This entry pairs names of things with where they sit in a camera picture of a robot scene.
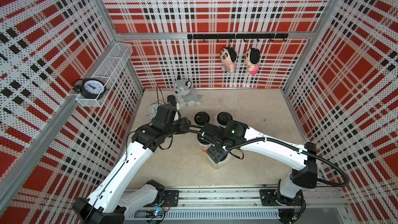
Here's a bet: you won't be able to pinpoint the black cup lid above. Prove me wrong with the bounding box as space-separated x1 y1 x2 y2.
216 112 233 125
194 112 210 126

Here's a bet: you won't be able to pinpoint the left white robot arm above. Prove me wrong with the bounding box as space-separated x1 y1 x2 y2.
73 105 191 224

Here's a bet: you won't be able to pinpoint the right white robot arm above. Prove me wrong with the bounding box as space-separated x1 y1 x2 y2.
198 120 349 206

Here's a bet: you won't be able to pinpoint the white alarm clock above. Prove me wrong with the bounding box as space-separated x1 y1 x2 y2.
147 103 159 119

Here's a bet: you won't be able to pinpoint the black glasses case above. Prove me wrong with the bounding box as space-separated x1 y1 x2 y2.
167 95 177 107

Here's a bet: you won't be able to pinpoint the grey husky plush toy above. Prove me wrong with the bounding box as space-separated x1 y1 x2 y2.
174 74 204 110

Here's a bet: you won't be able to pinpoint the hanging doll blue shorts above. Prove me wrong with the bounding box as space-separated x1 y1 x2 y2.
220 47 238 74

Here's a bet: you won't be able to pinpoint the hanging doll pink dress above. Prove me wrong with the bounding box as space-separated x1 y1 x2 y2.
244 48 260 75

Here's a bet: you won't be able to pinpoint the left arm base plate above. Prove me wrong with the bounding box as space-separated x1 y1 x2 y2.
160 190 180 208

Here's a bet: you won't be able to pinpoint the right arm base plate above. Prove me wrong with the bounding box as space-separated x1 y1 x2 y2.
260 189 303 206

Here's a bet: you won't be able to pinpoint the black wall clock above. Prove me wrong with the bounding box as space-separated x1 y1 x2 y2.
73 78 107 100

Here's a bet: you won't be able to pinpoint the white wire basket shelf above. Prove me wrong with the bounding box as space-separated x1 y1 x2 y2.
76 43 132 107

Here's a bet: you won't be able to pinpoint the black hook rail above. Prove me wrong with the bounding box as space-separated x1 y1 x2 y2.
187 33 289 40

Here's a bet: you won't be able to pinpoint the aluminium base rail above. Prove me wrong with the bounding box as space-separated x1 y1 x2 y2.
124 185 354 224

